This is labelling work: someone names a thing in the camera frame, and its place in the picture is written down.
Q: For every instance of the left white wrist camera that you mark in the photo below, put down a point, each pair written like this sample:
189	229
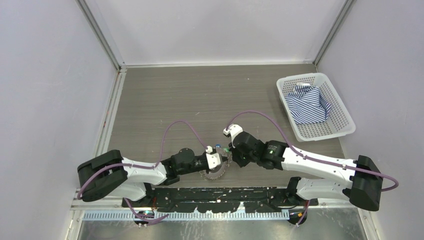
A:
213	158

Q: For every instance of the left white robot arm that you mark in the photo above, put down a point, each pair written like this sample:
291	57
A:
111	174

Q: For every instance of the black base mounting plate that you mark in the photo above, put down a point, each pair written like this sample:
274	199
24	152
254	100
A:
217	200

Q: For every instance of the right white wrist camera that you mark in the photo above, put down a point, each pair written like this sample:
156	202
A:
232	131

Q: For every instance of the numbered metal key ring disc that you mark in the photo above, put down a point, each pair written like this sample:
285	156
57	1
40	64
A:
218	172

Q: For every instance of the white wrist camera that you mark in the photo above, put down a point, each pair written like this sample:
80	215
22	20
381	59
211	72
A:
213	158
232	131

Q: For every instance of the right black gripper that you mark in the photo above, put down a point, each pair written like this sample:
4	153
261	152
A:
241	162

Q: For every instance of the blue striped shirt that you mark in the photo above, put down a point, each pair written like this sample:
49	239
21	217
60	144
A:
307	104

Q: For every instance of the aluminium frame rail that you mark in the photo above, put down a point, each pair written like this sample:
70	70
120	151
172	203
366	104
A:
75	216

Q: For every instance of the white plastic basket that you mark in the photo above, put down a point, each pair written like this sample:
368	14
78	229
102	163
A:
339	123

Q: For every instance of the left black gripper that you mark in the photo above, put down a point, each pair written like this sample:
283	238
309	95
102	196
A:
223	159

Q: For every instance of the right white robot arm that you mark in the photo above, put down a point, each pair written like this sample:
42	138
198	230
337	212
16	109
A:
341	179

